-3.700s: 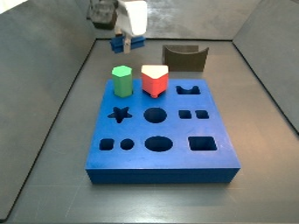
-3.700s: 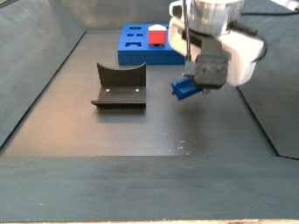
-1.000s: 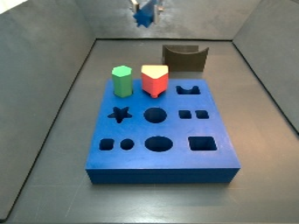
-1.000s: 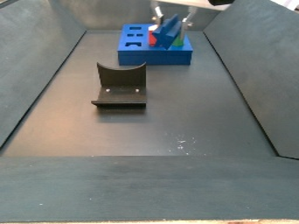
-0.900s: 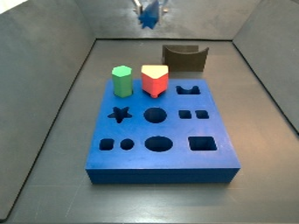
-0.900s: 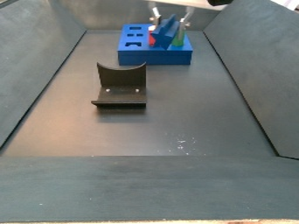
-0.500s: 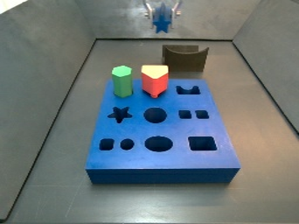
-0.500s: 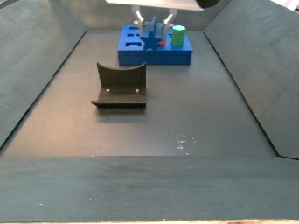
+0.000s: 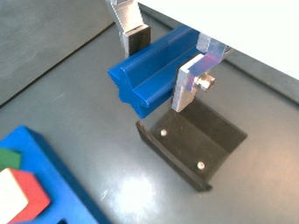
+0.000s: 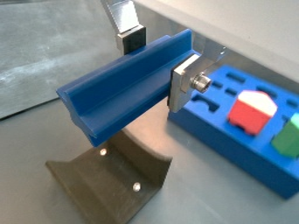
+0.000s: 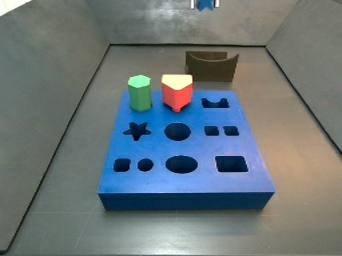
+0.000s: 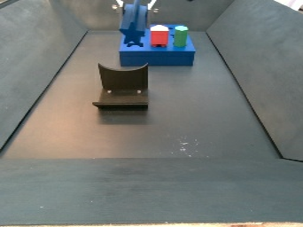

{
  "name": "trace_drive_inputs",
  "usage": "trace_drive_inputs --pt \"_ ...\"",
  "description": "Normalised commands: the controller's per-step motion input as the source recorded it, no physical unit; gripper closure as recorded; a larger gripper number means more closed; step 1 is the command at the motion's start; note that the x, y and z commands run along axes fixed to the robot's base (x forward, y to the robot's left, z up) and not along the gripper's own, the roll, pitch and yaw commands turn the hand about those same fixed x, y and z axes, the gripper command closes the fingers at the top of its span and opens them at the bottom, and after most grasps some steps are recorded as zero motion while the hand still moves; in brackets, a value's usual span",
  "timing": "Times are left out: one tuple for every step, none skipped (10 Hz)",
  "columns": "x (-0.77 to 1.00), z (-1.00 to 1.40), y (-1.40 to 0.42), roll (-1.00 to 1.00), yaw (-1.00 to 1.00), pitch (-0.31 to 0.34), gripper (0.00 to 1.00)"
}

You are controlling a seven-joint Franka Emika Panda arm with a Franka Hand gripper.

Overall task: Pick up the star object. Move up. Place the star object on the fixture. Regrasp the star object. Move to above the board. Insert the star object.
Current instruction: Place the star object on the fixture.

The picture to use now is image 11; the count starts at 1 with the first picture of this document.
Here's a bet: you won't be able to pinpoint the blue star prism peg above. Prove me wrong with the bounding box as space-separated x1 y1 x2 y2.
196 0 213 11

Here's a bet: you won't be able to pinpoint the red pentagon prism peg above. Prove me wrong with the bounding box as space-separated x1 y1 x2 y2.
161 74 192 112

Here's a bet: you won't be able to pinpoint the black curved fixture stand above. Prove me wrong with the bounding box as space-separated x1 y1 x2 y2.
185 51 239 82

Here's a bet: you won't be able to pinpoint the green hexagonal prism peg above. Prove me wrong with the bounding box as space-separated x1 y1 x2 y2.
128 75 152 111

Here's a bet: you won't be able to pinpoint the blue shape sorter block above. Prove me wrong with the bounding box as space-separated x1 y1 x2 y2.
97 91 275 210

